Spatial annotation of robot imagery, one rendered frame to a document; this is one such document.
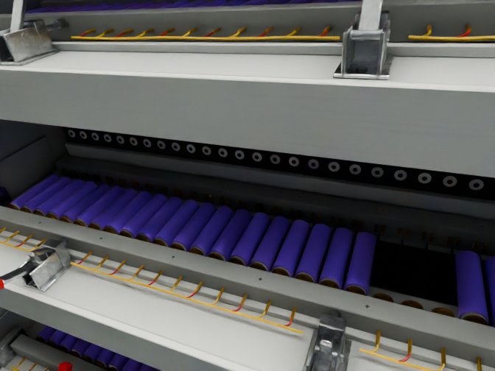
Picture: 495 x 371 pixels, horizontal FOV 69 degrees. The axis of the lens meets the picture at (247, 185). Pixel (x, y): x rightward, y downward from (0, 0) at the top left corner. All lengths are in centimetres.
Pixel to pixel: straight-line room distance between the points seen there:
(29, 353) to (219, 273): 33
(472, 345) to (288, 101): 19
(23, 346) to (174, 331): 31
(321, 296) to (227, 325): 8
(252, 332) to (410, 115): 19
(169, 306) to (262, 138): 17
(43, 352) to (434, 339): 45
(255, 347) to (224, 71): 20
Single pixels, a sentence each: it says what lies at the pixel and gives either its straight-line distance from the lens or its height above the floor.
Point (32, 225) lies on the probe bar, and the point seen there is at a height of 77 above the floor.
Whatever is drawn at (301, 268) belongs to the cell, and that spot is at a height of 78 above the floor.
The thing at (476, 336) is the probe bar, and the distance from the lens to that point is 29.
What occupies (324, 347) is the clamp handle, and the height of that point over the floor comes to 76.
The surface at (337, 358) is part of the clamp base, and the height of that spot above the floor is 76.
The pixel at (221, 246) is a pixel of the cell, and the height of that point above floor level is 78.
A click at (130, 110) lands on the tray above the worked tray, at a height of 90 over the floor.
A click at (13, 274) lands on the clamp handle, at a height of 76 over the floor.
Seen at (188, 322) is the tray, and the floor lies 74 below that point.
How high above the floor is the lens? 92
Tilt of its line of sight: 15 degrees down
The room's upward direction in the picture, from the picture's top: 3 degrees clockwise
